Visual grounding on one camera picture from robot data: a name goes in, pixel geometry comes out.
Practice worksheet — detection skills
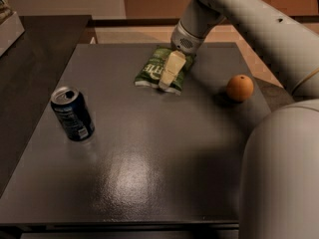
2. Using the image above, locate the dark blue pepsi can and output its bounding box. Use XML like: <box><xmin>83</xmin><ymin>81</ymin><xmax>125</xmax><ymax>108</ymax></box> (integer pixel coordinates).
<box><xmin>50</xmin><ymin>86</ymin><xmax>95</xmax><ymax>141</ymax></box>

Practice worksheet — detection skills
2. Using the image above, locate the orange fruit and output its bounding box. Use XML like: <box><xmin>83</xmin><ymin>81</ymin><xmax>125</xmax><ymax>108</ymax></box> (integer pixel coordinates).
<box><xmin>226</xmin><ymin>75</ymin><xmax>254</xmax><ymax>103</ymax></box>

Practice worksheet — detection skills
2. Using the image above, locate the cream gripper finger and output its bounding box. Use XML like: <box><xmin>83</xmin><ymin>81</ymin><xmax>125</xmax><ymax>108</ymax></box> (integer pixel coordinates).
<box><xmin>159</xmin><ymin>51</ymin><xmax>186</xmax><ymax>90</ymax></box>

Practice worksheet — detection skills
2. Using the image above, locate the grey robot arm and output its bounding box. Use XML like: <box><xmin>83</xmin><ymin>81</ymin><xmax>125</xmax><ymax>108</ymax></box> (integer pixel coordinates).
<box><xmin>170</xmin><ymin>0</ymin><xmax>319</xmax><ymax>239</ymax></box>

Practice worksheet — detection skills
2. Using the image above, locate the green jalapeno chip bag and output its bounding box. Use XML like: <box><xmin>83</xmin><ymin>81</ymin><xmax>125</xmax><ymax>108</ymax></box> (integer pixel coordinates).
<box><xmin>134</xmin><ymin>46</ymin><xmax>194</xmax><ymax>95</ymax></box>

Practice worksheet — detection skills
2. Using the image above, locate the white box on side table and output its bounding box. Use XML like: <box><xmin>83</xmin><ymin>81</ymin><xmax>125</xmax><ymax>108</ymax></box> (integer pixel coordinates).
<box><xmin>0</xmin><ymin>12</ymin><xmax>25</xmax><ymax>57</ymax></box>

